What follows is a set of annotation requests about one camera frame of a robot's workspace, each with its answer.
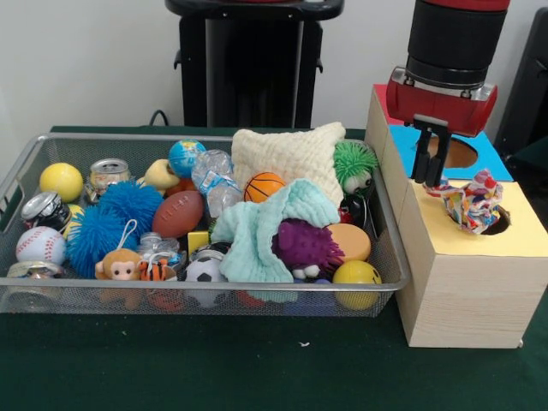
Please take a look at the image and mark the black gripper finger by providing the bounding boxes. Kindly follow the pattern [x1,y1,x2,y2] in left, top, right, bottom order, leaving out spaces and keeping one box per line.
[410,127,432,185]
[426,130,451,188]

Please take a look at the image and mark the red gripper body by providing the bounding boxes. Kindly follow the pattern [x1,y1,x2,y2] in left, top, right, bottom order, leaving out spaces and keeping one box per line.
[386,79,498,138]

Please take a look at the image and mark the multicoloured patterned cloth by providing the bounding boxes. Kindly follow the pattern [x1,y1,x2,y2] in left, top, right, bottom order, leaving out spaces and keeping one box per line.
[423,169,505,235]

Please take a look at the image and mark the cream knitted cloth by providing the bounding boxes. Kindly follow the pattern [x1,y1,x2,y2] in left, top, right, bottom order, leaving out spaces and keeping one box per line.
[230,122,348,206]

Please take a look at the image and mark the mint green knitted cloth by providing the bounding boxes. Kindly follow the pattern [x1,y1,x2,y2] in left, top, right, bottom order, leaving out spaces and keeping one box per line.
[211,178,343,301]

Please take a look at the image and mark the wooden box with three holes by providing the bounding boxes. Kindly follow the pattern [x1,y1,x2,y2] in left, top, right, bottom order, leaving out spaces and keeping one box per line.
[365,83,548,348]

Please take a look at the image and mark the clear mesh bin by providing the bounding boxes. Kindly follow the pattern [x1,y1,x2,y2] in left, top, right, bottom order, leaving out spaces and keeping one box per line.
[0,132,411,318]

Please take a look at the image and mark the green spiky ball toy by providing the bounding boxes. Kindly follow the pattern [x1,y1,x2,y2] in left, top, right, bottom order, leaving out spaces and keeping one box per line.
[333,140,380,196]

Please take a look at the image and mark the black panel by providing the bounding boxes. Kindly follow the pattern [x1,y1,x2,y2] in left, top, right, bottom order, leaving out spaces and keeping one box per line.
[491,7,548,149]

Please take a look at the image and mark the toy burger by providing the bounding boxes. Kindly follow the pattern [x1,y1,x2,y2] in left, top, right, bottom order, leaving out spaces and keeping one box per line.
[329,223,372,262]

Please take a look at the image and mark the yellow smiley ball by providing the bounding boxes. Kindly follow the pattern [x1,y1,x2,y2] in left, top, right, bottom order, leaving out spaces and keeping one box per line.
[332,259,384,310]

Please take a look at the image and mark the purple spiky toy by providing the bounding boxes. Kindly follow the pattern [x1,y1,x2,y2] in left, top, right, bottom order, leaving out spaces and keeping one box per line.
[272,217,347,279]

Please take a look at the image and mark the small orange basketball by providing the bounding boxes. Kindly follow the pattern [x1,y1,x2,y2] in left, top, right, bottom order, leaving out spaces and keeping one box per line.
[243,171,287,203]

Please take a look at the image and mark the small soccer ball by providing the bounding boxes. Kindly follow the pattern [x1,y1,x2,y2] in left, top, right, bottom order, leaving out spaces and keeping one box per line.
[184,255,228,308]

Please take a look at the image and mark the brown toy football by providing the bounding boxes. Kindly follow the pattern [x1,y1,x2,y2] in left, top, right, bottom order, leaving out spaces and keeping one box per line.
[152,190,206,240]

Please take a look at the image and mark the small tiger toy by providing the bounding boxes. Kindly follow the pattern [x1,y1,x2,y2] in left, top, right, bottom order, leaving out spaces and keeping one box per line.
[136,258,170,282]

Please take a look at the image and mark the blue spiky ball toy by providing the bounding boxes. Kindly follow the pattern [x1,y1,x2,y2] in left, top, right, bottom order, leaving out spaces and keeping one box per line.
[66,180,166,279]

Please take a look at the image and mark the plain yellow ball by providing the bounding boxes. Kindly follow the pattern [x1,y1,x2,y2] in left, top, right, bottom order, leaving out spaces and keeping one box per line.
[39,162,85,203]

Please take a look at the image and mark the small baseball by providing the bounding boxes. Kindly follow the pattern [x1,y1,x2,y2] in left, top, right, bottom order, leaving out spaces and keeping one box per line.
[15,225,68,265]

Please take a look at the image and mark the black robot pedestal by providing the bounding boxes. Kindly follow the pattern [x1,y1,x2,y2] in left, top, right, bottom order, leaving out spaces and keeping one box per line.
[164,0,346,128]

